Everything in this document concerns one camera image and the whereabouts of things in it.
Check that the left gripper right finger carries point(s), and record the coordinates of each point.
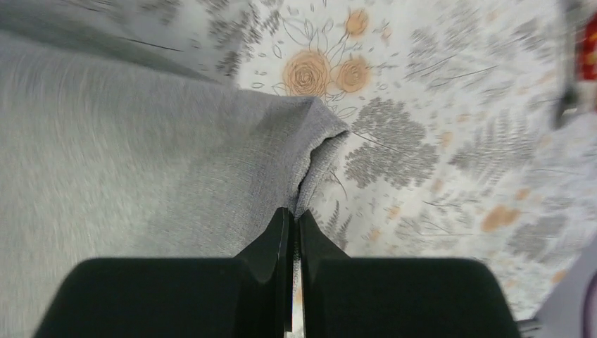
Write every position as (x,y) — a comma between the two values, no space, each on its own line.
(396,297)

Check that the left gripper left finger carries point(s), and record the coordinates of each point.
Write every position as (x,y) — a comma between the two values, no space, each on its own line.
(247,295)

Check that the grey cloth napkin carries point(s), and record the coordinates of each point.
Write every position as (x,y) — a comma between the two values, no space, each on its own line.
(152,129)

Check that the floral tablecloth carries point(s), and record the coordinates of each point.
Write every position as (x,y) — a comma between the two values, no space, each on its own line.
(450,103)

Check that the red toy block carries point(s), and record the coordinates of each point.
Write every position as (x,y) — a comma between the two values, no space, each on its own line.
(586,55)

